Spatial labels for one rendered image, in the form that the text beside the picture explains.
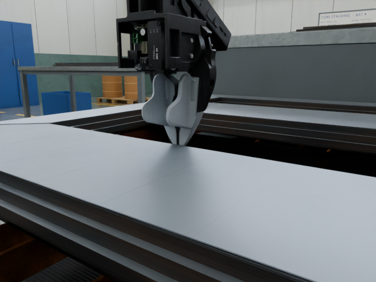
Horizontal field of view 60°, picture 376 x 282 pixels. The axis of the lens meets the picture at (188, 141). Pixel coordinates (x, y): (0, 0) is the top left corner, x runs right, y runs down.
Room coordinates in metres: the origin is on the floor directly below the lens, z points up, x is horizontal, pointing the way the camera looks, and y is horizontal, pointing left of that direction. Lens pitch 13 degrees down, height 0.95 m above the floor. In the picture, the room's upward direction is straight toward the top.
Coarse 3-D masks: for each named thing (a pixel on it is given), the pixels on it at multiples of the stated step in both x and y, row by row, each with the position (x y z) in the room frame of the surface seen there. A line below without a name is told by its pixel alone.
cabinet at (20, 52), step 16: (0, 32) 7.59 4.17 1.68; (16, 32) 7.91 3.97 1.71; (0, 48) 7.56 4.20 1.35; (16, 48) 7.87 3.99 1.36; (32, 48) 8.22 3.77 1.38; (0, 64) 7.52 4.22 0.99; (16, 64) 7.84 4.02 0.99; (32, 64) 8.18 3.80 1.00; (0, 80) 7.48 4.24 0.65; (16, 80) 7.80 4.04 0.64; (32, 80) 8.14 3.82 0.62; (0, 96) 7.44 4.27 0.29; (16, 96) 7.76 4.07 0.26; (32, 96) 8.11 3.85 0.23
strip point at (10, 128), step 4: (48, 124) 0.54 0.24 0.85; (52, 124) 0.54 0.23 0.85; (0, 128) 0.51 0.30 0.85; (4, 128) 0.51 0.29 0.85; (8, 128) 0.51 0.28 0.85; (12, 128) 0.51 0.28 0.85; (16, 128) 0.51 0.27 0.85; (20, 128) 0.51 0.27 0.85; (24, 128) 0.51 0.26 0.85; (28, 128) 0.51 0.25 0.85; (0, 132) 0.48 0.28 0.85; (4, 132) 0.48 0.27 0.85
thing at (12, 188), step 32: (96, 128) 0.63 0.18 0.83; (128, 128) 0.69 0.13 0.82; (224, 128) 0.64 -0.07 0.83; (256, 128) 0.61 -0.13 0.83; (288, 128) 0.58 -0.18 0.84; (320, 128) 0.55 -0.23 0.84; (352, 128) 0.52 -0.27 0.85; (0, 192) 0.28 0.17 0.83; (32, 192) 0.26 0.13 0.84; (32, 224) 0.24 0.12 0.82; (64, 224) 0.23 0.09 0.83; (96, 224) 0.21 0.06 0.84; (128, 224) 0.20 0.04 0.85; (96, 256) 0.19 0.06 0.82; (128, 256) 0.19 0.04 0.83; (160, 256) 0.17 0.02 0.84; (192, 256) 0.17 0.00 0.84; (224, 256) 0.15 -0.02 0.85
